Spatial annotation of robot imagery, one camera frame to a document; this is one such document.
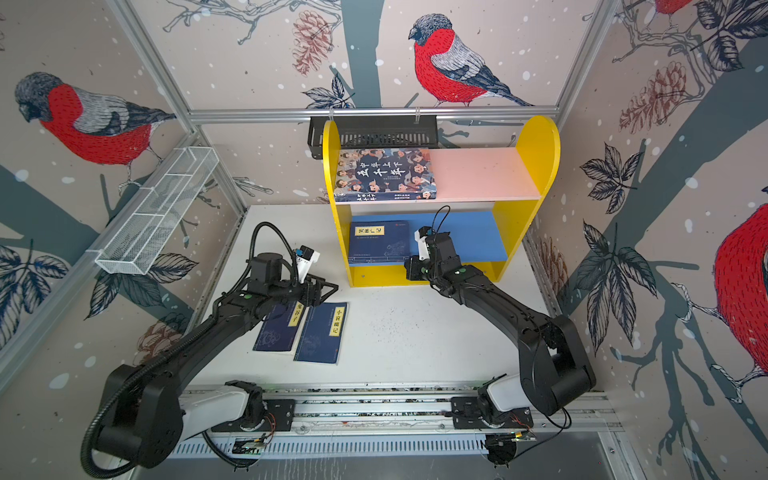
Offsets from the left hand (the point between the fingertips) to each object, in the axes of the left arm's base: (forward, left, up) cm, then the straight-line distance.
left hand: (328, 284), depth 81 cm
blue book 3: (-7, +3, -17) cm, 19 cm away
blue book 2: (-8, +16, -14) cm, 23 cm away
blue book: (+14, -14, +1) cm, 20 cm away
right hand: (+7, -21, -1) cm, 22 cm away
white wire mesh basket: (+10, +46, +15) cm, 49 cm away
